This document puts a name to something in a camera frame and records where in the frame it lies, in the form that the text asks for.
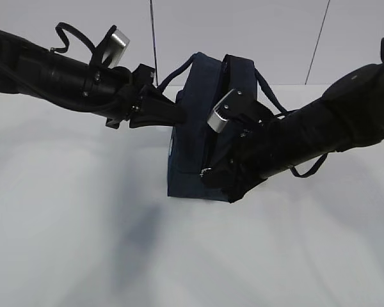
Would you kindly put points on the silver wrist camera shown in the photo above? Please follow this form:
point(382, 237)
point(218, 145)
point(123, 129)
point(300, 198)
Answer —
point(111, 48)
point(239, 107)

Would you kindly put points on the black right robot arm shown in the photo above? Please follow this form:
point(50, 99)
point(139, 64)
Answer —
point(349, 114)

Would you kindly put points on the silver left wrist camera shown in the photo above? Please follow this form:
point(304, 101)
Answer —
point(111, 48)

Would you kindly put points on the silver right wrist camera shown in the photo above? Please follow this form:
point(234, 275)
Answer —
point(239, 107)

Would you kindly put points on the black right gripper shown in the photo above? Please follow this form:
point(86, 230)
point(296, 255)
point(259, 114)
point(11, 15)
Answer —
point(251, 160)

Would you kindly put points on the navy blue lunch bag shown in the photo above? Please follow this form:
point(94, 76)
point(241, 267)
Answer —
point(194, 145)

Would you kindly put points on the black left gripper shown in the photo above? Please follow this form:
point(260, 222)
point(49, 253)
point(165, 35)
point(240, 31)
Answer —
point(143, 105)

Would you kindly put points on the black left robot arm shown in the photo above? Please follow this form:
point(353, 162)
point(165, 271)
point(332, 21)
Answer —
point(86, 78)

